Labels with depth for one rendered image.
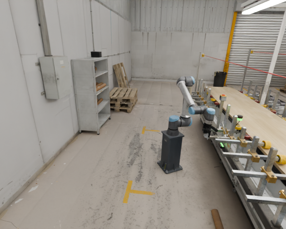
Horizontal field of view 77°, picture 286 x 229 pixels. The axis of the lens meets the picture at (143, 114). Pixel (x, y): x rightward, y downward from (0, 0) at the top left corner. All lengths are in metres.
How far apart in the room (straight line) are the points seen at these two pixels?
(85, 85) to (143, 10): 6.80
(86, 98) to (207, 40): 7.37
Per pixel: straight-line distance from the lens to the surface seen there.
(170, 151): 2.77
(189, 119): 2.70
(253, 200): 1.43
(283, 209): 1.62
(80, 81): 3.76
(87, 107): 3.86
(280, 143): 2.42
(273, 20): 10.81
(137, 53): 9.81
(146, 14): 9.83
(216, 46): 10.00
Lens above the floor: 1.85
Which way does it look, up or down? 21 degrees down
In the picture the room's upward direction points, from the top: 1 degrees clockwise
